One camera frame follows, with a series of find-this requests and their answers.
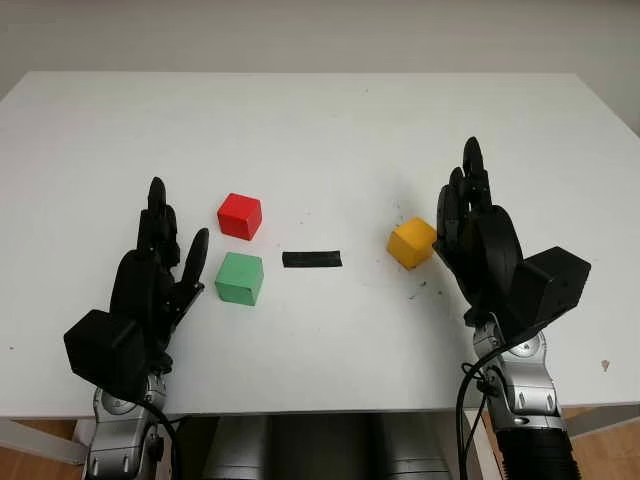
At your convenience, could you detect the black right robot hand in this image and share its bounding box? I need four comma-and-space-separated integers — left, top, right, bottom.
432, 136, 526, 346

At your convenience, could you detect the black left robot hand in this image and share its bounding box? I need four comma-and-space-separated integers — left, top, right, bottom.
108, 175, 210, 374

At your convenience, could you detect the yellow cube block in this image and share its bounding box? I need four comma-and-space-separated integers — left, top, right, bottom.
387, 216, 439, 272

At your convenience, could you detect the green cube block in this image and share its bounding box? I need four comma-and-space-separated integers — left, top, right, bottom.
214, 251, 265, 306

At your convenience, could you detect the red cube block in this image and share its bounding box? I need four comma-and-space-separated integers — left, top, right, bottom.
216, 192, 263, 241

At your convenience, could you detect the black tape strip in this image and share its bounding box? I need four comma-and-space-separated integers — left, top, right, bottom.
281, 249, 344, 271

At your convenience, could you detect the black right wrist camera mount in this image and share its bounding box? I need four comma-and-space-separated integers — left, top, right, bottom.
509, 246, 592, 346

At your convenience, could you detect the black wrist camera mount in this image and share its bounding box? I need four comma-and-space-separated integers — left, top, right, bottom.
509, 246, 592, 346
63, 309, 151, 401

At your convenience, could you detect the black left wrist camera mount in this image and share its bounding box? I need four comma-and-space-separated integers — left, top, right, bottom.
63, 309, 151, 401

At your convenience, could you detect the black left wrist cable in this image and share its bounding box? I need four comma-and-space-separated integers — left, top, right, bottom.
144, 394, 182, 480

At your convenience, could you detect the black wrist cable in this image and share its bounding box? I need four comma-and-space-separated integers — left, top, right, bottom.
144, 394, 182, 480
453, 344, 501, 480

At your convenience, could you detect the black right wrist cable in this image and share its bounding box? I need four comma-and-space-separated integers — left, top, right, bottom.
453, 344, 501, 480

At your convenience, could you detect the white table frame beam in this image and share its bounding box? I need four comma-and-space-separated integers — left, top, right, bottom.
562, 405, 640, 442
0, 417, 87, 464

